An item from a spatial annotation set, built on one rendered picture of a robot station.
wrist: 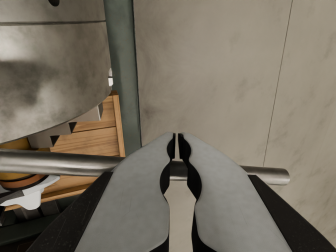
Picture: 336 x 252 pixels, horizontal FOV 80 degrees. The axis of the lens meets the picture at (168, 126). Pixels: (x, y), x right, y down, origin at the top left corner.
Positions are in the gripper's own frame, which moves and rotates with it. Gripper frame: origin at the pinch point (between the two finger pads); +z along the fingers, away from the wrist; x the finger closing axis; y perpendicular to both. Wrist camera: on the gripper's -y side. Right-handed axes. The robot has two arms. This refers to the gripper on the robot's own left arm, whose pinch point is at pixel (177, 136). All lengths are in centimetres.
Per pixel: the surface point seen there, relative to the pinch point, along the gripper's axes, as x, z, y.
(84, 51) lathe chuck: -9.3, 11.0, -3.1
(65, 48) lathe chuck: -10.0, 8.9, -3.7
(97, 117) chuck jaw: -11.1, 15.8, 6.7
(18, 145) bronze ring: -22.1, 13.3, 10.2
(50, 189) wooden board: -35, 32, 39
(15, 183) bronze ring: -23.4, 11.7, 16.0
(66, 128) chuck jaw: -15.5, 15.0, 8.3
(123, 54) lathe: -20, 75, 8
